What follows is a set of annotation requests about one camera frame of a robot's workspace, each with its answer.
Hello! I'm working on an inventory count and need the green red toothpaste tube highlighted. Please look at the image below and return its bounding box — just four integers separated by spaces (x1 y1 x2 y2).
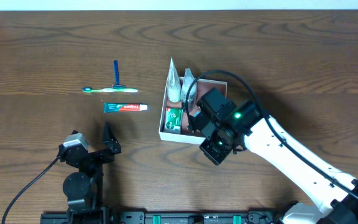
104 103 148 113

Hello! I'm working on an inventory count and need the green white toothbrush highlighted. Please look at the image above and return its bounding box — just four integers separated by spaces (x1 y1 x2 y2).
82 87 138 93

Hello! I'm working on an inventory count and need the green white soap packet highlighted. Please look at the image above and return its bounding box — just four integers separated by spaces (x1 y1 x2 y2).
163 108 183 134

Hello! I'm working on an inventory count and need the blue disposable razor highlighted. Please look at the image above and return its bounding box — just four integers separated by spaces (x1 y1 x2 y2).
112 60 126 89

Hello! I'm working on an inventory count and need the clear spray bottle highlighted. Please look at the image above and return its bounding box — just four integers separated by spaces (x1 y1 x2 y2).
180 68 197 111

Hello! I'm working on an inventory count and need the white conditioner tube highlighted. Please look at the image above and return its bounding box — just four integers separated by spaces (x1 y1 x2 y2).
167 58 181 103

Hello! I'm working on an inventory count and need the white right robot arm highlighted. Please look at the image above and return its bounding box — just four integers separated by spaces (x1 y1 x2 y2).
188 98 358 223

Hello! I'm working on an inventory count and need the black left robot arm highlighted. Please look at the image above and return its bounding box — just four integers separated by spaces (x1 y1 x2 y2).
58 122 121 223

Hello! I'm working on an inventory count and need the white box with pink interior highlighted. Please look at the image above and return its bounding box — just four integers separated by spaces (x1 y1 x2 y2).
158 76 228 146

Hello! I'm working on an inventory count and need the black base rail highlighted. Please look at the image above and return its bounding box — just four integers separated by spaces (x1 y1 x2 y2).
40 211 282 224

